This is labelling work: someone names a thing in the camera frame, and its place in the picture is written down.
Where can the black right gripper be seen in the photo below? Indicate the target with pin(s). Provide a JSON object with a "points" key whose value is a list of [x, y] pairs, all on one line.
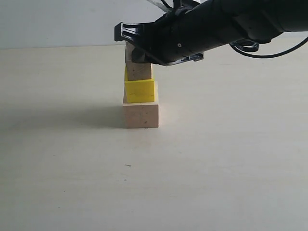
{"points": [[181, 34]]}

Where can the small light wooden cube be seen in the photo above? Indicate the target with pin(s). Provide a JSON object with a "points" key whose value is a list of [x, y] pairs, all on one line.
{"points": [[128, 51]]}

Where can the medium striped wooden cube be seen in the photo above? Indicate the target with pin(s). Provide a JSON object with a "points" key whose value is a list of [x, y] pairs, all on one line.
{"points": [[138, 71]]}

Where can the yellow cube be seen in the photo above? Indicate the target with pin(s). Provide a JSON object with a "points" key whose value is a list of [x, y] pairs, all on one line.
{"points": [[139, 91]]}

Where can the large light wooden cube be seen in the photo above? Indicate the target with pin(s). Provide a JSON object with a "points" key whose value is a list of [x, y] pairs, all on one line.
{"points": [[142, 115]]}

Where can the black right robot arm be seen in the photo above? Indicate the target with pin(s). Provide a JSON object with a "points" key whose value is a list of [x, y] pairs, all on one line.
{"points": [[260, 20]]}

